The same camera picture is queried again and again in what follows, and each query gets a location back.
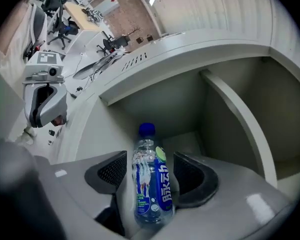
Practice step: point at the dark grey oval panel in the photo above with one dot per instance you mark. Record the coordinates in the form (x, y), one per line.
(87, 71)

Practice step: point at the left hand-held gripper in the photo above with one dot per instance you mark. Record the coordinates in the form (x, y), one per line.
(42, 76)

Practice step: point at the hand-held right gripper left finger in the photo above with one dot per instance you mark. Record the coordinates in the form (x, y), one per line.
(75, 184)

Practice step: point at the clear plastic water bottle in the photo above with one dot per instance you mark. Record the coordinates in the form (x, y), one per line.
(150, 184)

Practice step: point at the grey metal locker cabinet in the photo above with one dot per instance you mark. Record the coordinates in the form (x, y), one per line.
(165, 59)

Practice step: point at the wooden-top office desk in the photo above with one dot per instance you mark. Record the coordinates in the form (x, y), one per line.
(77, 16)

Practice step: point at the black white patterned bag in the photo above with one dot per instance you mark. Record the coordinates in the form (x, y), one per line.
(95, 15)

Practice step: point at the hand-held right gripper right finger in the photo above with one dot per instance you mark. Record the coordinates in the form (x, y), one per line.
(227, 204)

